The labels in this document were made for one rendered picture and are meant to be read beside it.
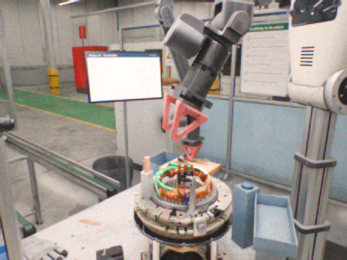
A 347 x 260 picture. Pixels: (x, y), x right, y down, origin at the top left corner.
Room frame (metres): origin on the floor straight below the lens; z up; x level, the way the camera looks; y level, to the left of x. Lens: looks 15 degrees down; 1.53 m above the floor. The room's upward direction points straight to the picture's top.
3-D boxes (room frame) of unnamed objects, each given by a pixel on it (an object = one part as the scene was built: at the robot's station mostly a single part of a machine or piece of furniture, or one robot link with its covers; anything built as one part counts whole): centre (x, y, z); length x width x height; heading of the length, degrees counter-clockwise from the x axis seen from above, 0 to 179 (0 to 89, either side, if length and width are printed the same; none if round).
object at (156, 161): (1.18, 0.04, 0.92); 0.17 x 0.11 x 0.28; 143
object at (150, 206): (0.80, -0.04, 1.09); 0.32 x 0.32 x 0.01
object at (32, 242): (0.89, 0.52, 0.79); 0.24 x 0.12 x 0.02; 50
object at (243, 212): (0.95, -0.30, 0.91); 0.07 x 0.07 x 0.25; 30
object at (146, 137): (3.53, 0.27, 0.60); 1.02 x 0.55 x 1.20; 50
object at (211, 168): (1.08, -0.08, 1.05); 0.20 x 0.19 x 0.02; 53
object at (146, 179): (0.76, 0.08, 1.14); 0.03 x 0.03 x 0.09; 56
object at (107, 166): (2.34, 0.56, 0.39); 0.39 x 0.39 x 0.35
